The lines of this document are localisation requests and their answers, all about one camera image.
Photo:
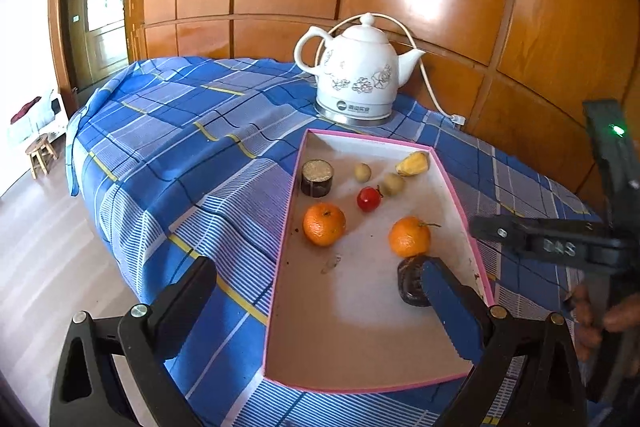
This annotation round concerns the small tan round fruit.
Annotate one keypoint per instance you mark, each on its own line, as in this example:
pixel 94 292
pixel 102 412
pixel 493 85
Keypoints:
pixel 362 172

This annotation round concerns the small red tomato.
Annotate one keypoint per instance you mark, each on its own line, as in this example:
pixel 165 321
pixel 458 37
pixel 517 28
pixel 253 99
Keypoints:
pixel 368 199

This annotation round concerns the blue plaid tablecloth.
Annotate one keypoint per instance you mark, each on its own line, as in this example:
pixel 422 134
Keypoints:
pixel 182 159

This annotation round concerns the small wooden stool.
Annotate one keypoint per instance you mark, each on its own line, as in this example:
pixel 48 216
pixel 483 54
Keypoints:
pixel 40 154

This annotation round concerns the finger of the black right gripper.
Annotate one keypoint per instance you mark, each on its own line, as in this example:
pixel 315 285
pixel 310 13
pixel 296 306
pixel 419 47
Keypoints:
pixel 534 235

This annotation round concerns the orange mandarin with stem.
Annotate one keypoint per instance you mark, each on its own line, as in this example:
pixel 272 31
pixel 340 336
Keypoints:
pixel 411 236

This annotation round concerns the dark round mangosteen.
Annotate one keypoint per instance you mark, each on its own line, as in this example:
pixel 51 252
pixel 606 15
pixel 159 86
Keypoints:
pixel 409 281

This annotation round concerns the dark cylinder log slice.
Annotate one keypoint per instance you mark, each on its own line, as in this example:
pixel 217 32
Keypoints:
pixel 317 178

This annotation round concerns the white ceramic electric kettle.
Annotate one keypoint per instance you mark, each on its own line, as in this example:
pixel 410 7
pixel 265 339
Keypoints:
pixel 358 72

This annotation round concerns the pink white cardboard tray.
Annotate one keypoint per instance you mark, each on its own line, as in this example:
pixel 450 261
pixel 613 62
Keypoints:
pixel 337 323

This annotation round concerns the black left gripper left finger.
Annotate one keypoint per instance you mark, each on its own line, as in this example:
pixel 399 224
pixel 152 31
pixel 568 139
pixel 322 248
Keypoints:
pixel 87 390

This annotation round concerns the yellow bell pepper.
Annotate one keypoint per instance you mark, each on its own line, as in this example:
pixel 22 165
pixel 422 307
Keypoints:
pixel 414 164

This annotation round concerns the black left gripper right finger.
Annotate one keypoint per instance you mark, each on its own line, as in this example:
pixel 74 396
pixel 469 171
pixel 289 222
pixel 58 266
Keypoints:
pixel 549 389

